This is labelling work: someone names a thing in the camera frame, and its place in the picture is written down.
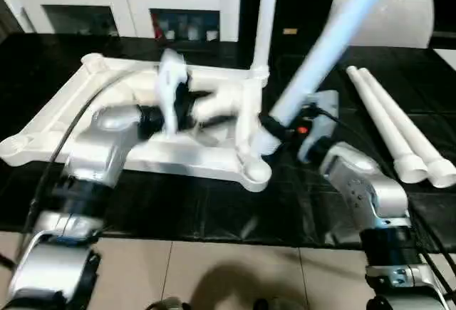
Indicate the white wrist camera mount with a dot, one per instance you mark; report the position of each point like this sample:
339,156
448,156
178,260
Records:
326,107
171,82

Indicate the small tan label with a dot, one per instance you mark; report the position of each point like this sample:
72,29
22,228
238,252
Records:
290,31

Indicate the black table mat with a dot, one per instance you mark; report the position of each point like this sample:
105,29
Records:
35,60

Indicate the white plastic table top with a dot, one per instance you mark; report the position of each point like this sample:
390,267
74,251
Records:
53,121

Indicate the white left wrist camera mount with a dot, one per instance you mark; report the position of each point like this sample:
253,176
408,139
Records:
171,82

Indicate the black cabinet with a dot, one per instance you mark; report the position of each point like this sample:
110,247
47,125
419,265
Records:
295,0

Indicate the white plastic table leg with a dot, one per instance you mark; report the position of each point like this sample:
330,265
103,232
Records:
320,50
265,21
381,121
406,124

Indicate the white flat board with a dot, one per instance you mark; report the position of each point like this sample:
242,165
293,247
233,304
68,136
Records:
447,55

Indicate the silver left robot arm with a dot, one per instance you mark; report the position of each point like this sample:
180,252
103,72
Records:
96,146

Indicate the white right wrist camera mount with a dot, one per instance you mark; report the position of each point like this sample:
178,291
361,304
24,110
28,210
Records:
326,107

